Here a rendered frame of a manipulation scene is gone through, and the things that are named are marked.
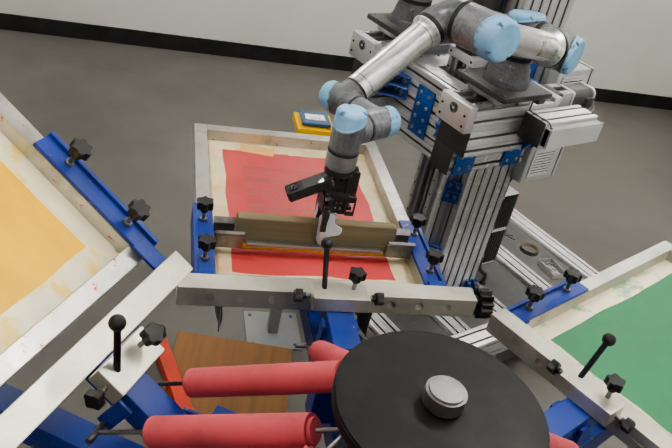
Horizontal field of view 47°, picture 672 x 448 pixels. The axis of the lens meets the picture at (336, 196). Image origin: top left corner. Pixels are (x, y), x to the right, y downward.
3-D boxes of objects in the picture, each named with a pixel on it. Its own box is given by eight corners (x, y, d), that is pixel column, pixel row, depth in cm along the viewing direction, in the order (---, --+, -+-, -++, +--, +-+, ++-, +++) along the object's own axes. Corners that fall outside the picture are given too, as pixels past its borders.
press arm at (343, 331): (317, 311, 171) (322, 293, 169) (343, 312, 173) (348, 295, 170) (330, 367, 157) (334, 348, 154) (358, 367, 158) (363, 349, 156)
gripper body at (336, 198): (352, 219, 188) (362, 177, 181) (318, 216, 185) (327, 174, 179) (346, 202, 194) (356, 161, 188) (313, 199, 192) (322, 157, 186)
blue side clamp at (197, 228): (190, 224, 199) (192, 201, 196) (209, 225, 200) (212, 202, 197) (191, 298, 174) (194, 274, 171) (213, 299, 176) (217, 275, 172)
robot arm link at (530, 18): (510, 42, 247) (523, 2, 240) (544, 59, 239) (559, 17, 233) (488, 46, 239) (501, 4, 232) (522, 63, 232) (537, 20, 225)
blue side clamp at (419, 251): (393, 237, 213) (399, 216, 209) (410, 238, 214) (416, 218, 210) (421, 308, 188) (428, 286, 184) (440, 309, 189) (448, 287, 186)
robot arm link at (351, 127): (378, 113, 176) (352, 119, 171) (368, 155, 182) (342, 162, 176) (355, 99, 181) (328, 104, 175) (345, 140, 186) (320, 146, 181)
